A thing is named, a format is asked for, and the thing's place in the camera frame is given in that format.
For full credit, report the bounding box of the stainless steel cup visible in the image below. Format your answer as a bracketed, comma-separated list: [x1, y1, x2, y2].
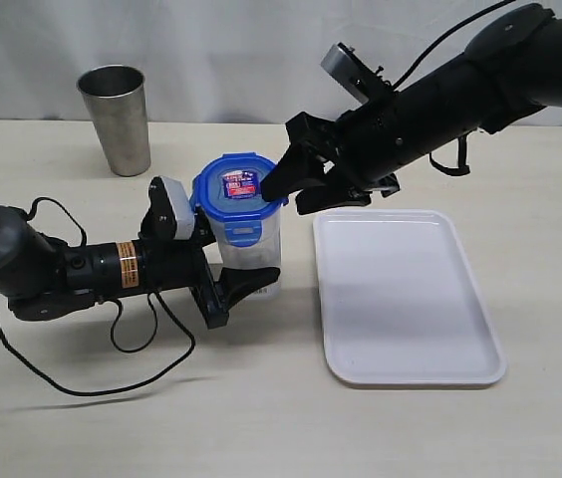
[77, 65, 151, 177]

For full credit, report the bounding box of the blue plastic lid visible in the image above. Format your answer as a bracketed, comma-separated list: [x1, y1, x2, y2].
[190, 152, 287, 249]

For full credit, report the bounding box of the white backdrop curtain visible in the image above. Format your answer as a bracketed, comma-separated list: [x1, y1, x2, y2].
[0, 1, 499, 123]

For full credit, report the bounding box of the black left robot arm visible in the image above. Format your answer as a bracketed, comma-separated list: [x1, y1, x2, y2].
[0, 176, 280, 329]

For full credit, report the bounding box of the clear plastic tall container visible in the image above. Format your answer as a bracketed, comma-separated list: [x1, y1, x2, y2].
[205, 198, 282, 300]

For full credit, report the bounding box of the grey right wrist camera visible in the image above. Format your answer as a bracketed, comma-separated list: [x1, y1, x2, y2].
[320, 43, 368, 104]

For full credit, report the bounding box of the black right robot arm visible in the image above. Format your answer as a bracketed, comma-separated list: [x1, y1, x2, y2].
[219, 3, 562, 215]

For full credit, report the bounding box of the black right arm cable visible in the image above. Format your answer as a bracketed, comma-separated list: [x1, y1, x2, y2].
[390, 0, 521, 176]

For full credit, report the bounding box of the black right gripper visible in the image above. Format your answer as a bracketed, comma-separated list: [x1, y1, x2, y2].
[261, 113, 401, 215]

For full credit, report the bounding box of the white rectangular tray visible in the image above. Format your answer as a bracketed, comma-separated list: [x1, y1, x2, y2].
[313, 208, 507, 388]

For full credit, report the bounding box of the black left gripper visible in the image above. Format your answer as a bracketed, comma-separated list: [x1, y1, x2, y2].
[139, 175, 280, 329]

